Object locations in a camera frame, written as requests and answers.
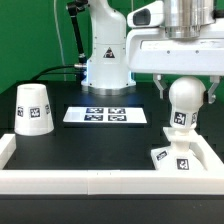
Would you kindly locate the white U-shaped frame wall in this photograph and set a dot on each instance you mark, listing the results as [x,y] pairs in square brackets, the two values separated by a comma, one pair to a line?
[87,182]

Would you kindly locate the white lamp shade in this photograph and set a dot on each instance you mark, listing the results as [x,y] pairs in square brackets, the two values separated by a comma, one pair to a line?
[33,113]

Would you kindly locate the white lamp base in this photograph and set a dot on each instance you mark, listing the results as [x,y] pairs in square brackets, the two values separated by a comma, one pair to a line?
[178,156]

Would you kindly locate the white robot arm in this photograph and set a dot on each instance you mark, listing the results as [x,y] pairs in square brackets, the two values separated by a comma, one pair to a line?
[177,37]

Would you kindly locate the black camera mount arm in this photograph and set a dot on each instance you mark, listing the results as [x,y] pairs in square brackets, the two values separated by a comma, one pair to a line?
[74,8]

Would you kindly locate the white lamp bulb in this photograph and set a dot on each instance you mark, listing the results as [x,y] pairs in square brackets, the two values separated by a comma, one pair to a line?
[186,96]

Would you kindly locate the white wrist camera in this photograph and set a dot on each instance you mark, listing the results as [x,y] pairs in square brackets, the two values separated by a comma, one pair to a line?
[149,16]

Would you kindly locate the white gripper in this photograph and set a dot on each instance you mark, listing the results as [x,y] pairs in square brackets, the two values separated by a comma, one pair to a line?
[150,51]

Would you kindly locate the white marker tag plate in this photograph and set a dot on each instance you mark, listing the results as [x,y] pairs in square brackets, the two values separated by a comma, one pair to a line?
[115,115]

